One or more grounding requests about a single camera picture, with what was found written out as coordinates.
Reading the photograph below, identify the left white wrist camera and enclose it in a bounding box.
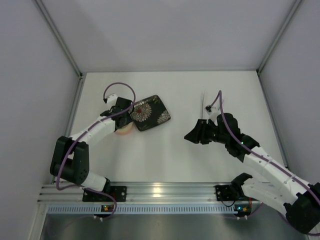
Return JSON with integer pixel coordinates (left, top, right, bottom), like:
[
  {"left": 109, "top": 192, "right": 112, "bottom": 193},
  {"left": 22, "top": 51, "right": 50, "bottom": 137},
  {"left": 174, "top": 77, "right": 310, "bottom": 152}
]
[{"left": 103, "top": 93, "right": 118, "bottom": 106}]

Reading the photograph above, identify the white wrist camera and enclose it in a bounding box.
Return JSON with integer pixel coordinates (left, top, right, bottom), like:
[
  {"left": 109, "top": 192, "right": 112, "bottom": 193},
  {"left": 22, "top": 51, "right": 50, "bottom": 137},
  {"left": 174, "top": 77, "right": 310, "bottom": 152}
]
[
  {"left": 103, "top": 93, "right": 118, "bottom": 106},
  {"left": 204, "top": 105, "right": 220, "bottom": 122}
]

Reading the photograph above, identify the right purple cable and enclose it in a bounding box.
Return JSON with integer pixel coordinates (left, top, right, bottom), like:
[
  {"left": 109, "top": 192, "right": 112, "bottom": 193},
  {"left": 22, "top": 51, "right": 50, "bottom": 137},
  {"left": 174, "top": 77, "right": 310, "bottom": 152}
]
[{"left": 208, "top": 90, "right": 320, "bottom": 208}]

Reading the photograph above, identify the black floral square plate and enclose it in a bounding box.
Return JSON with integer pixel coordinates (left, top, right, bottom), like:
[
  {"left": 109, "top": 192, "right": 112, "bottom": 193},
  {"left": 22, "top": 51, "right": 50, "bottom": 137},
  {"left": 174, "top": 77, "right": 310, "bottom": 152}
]
[{"left": 130, "top": 94, "right": 171, "bottom": 132}]

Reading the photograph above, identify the purple cable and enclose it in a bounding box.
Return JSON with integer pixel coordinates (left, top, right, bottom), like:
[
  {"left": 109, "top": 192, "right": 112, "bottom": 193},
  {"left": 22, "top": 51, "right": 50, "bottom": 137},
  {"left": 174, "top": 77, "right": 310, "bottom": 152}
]
[
  {"left": 55, "top": 82, "right": 137, "bottom": 218},
  {"left": 208, "top": 90, "right": 320, "bottom": 208}
]

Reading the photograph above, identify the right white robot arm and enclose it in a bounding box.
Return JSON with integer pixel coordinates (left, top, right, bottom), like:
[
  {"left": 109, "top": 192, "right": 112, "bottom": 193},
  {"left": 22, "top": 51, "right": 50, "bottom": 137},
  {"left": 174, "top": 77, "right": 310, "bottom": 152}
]
[{"left": 184, "top": 113, "right": 320, "bottom": 235}]

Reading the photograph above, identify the aluminium frame post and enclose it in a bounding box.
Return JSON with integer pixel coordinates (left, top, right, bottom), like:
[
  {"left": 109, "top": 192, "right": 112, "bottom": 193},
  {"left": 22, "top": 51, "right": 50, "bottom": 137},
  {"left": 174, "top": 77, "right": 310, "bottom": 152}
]
[
  {"left": 256, "top": 0, "right": 304, "bottom": 76},
  {"left": 33, "top": 0, "right": 83, "bottom": 79}
]

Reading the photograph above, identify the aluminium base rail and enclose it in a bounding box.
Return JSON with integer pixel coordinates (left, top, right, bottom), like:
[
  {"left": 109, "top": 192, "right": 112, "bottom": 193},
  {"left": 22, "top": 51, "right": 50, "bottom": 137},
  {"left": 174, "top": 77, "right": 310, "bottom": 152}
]
[{"left": 37, "top": 182, "right": 229, "bottom": 204}]

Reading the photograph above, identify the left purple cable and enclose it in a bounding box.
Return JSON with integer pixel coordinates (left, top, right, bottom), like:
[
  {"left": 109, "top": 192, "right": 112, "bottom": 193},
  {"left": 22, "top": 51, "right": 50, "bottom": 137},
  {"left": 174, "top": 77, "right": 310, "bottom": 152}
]
[{"left": 55, "top": 82, "right": 137, "bottom": 218}]

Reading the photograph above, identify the grey slotted cable duct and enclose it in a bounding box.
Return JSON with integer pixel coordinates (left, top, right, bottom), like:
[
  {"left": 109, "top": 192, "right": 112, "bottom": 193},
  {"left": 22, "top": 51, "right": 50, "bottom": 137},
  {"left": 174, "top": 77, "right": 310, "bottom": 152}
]
[{"left": 47, "top": 203, "right": 242, "bottom": 215}]

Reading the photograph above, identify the left aluminium frame post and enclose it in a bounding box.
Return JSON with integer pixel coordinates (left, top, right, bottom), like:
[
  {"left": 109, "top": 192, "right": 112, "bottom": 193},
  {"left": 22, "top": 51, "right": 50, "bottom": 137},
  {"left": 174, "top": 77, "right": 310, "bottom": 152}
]
[{"left": 33, "top": 0, "right": 83, "bottom": 79}]

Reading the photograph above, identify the white round bowl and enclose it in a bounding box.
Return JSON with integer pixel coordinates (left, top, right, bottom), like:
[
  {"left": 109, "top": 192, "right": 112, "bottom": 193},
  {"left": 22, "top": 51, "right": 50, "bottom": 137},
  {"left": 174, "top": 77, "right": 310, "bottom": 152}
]
[{"left": 115, "top": 122, "right": 133, "bottom": 136}]

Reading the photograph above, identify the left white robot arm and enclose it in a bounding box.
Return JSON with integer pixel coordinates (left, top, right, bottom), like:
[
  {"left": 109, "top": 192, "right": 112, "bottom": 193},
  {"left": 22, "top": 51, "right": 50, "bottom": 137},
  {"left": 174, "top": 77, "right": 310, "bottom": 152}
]
[{"left": 49, "top": 94, "right": 133, "bottom": 194}]

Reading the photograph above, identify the right aluminium frame post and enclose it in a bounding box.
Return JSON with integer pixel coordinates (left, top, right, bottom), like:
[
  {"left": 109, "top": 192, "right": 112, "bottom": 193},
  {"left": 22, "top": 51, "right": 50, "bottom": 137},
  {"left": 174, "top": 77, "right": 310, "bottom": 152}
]
[{"left": 256, "top": 0, "right": 304, "bottom": 76}]

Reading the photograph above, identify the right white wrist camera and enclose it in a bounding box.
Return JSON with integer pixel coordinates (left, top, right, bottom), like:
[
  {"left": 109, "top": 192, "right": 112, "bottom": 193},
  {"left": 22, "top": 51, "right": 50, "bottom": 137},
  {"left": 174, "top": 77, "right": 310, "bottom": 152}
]
[{"left": 204, "top": 105, "right": 220, "bottom": 122}]

